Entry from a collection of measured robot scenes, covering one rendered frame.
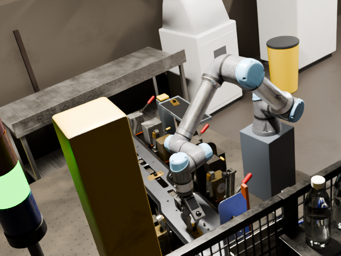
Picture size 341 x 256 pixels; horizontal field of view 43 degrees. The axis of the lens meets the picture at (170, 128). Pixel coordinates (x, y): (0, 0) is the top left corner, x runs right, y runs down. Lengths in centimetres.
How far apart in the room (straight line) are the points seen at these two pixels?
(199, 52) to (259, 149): 222
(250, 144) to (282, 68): 267
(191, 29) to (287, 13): 139
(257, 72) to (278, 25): 367
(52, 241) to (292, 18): 376
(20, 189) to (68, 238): 175
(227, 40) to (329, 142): 144
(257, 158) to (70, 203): 117
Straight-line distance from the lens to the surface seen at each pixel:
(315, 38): 555
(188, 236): 186
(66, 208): 271
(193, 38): 430
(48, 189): 293
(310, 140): 419
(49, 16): 426
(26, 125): 349
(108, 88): 370
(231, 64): 177
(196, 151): 171
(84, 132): 65
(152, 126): 245
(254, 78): 176
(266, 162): 225
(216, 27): 447
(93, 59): 452
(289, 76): 493
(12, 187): 76
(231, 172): 180
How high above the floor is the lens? 230
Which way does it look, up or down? 30 degrees down
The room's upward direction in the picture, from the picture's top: 11 degrees counter-clockwise
